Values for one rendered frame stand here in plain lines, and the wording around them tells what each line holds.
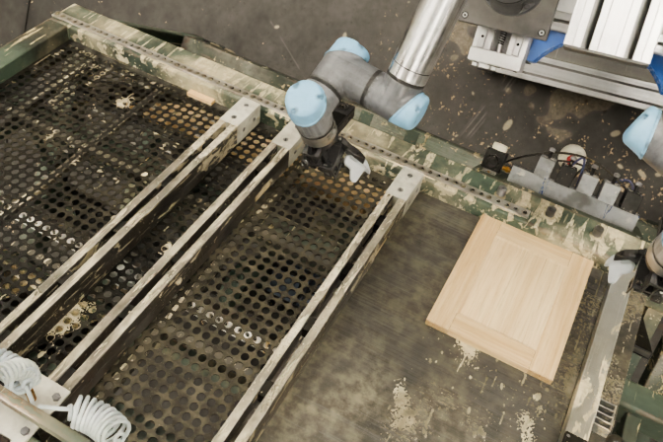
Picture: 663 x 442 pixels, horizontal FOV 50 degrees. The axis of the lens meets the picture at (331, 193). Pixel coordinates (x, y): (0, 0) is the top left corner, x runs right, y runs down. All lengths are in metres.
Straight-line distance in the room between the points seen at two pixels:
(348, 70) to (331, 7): 1.72
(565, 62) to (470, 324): 1.18
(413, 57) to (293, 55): 1.84
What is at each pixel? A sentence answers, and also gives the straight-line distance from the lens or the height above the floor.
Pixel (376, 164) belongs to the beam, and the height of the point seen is 0.90.
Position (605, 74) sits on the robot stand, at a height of 0.23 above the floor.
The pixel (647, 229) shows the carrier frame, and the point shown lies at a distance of 2.70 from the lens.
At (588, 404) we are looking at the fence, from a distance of 1.70.
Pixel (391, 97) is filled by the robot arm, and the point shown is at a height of 1.58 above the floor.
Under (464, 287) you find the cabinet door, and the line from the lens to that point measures 1.80.
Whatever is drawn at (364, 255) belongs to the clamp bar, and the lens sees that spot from 1.74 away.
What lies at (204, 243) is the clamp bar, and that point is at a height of 1.36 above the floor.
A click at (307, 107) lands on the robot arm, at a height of 1.65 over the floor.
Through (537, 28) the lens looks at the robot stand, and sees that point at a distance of 1.82.
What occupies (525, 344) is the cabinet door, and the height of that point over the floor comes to 1.18.
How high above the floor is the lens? 2.84
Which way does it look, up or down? 69 degrees down
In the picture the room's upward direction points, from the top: 108 degrees counter-clockwise
